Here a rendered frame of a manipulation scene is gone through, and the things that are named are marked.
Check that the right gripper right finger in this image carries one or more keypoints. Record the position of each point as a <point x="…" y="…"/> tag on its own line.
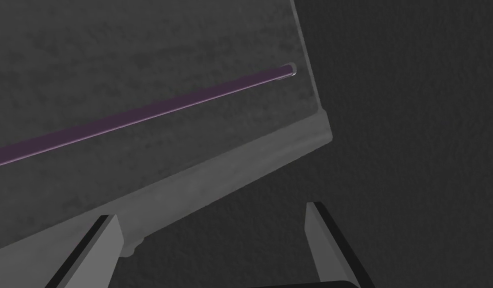
<point x="330" y="248"/>

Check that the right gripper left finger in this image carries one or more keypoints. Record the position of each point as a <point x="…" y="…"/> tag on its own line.
<point x="95" y="256"/>

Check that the grey appliance door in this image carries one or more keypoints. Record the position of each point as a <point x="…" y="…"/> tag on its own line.
<point x="110" y="56"/>

